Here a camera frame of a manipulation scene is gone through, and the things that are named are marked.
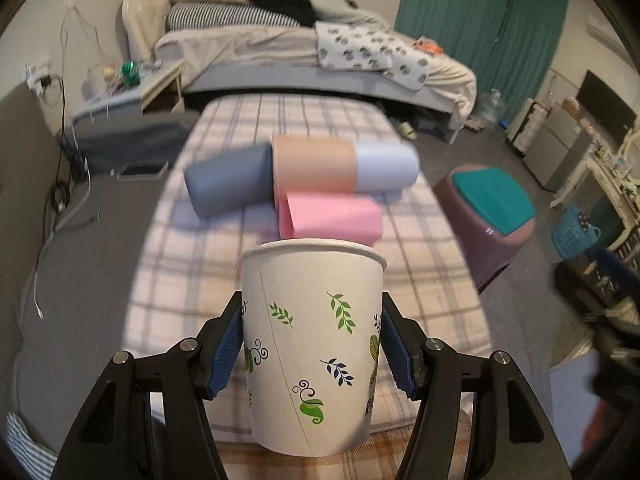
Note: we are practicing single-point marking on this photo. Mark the white kettle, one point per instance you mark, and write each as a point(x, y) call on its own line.
point(95, 82)

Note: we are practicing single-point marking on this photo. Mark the leaf-print quilt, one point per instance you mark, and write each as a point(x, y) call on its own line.
point(353, 48)

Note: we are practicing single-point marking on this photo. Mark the smartphone on sofa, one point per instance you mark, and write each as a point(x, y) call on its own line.
point(142, 171)

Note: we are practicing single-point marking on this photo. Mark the air conditioner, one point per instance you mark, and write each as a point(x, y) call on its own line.
point(602, 31)

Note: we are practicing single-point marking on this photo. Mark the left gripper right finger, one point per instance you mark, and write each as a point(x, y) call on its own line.
point(511, 436)

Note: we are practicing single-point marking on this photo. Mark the water bottle jug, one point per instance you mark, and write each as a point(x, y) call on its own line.
point(492, 106)

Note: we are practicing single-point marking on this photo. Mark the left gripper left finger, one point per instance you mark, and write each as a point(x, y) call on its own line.
point(145, 418)

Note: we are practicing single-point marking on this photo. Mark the pink faceted cup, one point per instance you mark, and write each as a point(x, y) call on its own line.
point(354, 218)

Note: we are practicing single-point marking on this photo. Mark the tan cardboard cup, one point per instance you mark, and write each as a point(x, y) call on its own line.
point(312, 165)

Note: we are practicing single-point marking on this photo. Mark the green can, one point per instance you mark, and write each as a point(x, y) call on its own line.
point(130, 74)

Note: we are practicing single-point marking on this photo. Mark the white side table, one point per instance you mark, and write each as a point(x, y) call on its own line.
point(616, 178)

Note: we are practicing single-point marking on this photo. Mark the purple plastic stool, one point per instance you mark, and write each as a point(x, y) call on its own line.
point(485, 250)

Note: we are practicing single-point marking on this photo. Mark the dark grey cup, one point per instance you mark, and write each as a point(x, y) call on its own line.
point(230, 180)

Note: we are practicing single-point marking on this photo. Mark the grey mini fridge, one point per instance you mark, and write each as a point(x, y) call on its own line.
point(559, 146)

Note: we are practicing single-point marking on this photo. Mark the teal curtain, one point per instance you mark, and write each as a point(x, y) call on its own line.
point(508, 44)

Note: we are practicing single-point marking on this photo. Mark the white leaf-print paper cup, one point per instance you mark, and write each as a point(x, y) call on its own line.
point(312, 315)

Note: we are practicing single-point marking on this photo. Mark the light blue cup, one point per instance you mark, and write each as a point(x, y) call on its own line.
point(386, 167)

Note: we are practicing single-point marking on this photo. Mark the bed with white headboard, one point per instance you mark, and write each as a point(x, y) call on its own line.
point(278, 58)

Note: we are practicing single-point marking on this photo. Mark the black television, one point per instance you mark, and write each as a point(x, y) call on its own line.
point(605, 105)

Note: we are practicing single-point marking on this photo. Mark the green slipper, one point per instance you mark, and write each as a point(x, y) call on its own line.
point(406, 130)

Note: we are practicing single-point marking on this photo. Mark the blue laundry basket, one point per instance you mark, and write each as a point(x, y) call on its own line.
point(574, 234)

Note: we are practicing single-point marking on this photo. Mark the checked pillow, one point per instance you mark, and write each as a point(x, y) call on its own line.
point(201, 15)

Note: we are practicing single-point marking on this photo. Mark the bedside table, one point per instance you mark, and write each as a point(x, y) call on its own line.
point(158, 91)

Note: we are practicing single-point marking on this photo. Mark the grey sofa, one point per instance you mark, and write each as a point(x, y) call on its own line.
point(64, 299)

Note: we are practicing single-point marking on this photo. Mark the teal stool cushion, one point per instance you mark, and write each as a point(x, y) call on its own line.
point(496, 197)

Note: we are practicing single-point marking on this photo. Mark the green blanket on bed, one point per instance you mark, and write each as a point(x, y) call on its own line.
point(340, 11)

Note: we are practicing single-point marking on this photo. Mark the wall power strip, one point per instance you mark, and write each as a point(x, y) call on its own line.
point(36, 70)

